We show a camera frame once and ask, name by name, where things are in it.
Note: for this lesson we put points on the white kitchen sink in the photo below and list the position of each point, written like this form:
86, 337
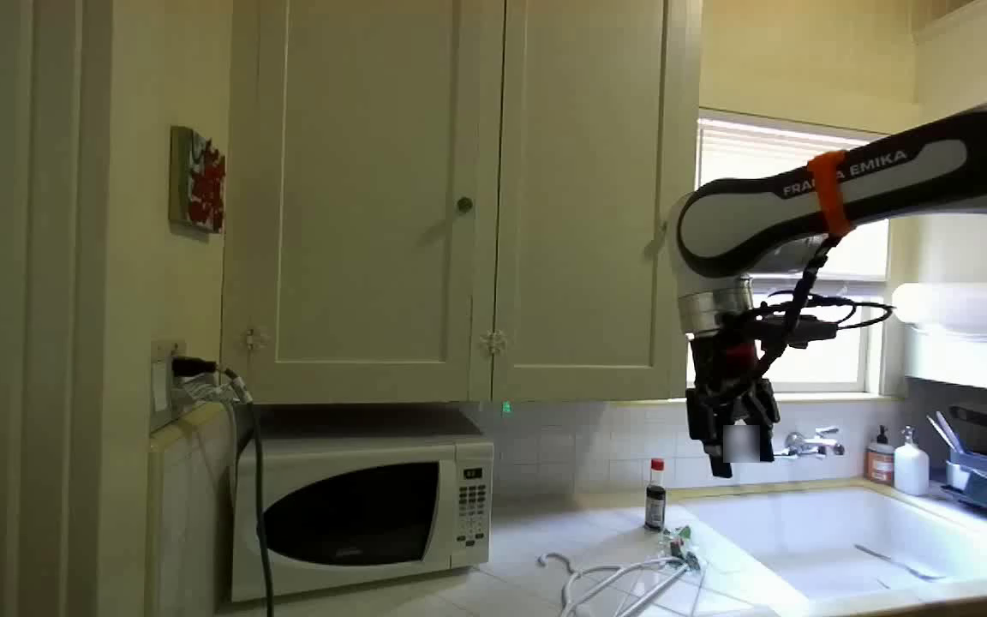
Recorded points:
857, 535

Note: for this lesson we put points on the white microwave oven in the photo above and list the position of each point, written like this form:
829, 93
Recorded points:
335, 516

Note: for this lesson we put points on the white door frame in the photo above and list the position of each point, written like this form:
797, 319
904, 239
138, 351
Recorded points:
54, 311

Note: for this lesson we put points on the white plastic bottle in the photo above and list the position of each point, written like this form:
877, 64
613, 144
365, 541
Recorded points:
912, 466

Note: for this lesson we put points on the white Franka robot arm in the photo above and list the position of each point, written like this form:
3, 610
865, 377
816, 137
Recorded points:
926, 173

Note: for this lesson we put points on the white window blind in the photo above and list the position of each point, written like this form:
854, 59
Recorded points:
770, 149

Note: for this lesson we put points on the small teal wrapper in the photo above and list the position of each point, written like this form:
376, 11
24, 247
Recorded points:
685, 551

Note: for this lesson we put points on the dark sauce bottle red cap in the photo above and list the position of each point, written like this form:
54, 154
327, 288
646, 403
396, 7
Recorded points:
655, 500

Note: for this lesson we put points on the dark round door knob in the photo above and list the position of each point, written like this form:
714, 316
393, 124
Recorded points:
465, 205

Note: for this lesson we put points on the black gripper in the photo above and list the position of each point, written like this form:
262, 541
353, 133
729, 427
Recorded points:
729, 372

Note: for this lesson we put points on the cream cabinet door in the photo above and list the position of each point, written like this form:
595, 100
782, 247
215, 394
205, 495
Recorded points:
583, 173
343, 173

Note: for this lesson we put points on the small cabinet door latch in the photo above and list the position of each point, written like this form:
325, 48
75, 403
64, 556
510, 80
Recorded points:
496, 339
251, 339

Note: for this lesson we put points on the white coat hanger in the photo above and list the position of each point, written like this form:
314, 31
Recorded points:
619, 568

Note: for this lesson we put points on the white paper towel roll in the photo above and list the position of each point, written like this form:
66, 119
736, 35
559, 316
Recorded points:
950, 311

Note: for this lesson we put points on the green indicator light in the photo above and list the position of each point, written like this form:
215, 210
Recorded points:
507, 410

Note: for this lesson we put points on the red flower wall picture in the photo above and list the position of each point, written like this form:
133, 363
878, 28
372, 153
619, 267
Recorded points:
199, 183

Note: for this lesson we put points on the brown soap dispenser bottle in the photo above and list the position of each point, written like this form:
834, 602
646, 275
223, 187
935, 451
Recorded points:
878, 463

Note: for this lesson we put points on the chrome sink faucet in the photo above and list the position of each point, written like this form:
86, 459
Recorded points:
815, 442

